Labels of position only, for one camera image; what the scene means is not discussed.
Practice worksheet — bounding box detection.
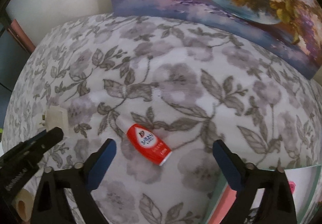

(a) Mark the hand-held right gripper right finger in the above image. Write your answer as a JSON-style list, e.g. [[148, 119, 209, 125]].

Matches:
[[213, 140, 298, 224]]

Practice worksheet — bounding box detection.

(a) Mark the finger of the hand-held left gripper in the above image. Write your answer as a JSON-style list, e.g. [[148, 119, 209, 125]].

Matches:
[[0, 130, 48, 159], [15, 127, 64, 158]]

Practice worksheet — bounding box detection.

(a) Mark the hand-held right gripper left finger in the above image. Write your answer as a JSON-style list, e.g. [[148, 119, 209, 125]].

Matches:
[[30, 139, 117, 224]]

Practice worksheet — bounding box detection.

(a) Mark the small red bottle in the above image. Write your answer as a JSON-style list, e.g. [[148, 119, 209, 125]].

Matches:
[[126, 123, 173, 166]]

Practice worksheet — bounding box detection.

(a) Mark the teal-rimmed white box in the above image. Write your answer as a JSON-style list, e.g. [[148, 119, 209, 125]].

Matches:
[[204, 165, 322, 224]]

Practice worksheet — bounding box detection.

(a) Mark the white plastic clip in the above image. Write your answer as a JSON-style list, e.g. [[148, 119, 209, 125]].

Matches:
[[41, 106, 69, 136]]

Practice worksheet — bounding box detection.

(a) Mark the tape roll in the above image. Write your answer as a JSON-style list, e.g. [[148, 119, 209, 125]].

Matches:
[[11, 187, 34, 222]]

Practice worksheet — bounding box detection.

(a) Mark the grey floral blanket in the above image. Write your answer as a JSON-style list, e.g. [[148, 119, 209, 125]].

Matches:
[[2, 13, 322, 224]]

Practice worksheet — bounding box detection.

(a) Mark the flower painting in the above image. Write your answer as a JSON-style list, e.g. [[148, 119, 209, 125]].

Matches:
[[104, 0, 322, 80]]

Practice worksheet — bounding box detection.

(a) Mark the brown wooden frame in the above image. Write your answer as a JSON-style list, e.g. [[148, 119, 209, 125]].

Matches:
[[10, 19, 36, 53]]

